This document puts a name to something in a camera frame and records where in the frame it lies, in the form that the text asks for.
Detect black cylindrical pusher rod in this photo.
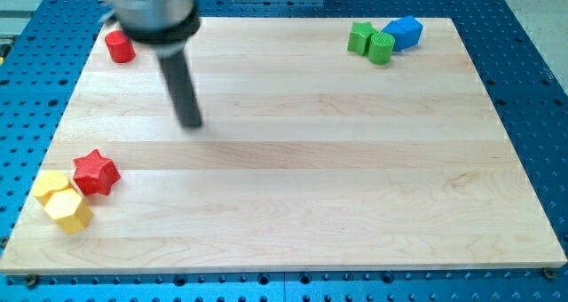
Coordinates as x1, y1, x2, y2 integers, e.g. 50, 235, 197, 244
158, 51, 202, 129

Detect red cylinder block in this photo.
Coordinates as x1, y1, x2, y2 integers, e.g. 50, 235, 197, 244
105, 30, 136, 63

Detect red star block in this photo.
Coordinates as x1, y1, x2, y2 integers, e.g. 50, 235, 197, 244
73, 149, 121, 195

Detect green star block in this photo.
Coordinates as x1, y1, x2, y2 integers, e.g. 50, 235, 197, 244
347, 21, 377, 56

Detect light wooden board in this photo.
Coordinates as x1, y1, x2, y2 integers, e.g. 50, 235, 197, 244
1, 18, 566, 274

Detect yellow rounded block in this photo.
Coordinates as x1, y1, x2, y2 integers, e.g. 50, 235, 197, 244
31, 171, 72, 206

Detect yellow hexagon block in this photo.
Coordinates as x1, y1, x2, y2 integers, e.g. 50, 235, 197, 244
43, 188, 93, 234

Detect green cylinder block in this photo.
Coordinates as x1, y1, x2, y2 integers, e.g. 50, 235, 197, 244
367, 32, 395, 65

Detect blue cube block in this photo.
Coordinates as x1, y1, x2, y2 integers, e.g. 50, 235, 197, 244
382, 20, 410, 52

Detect blue pentagon block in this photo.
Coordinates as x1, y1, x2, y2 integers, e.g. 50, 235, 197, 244
396, 16, 423, 51

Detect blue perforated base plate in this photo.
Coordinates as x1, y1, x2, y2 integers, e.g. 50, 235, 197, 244
1, 0, 567, 301

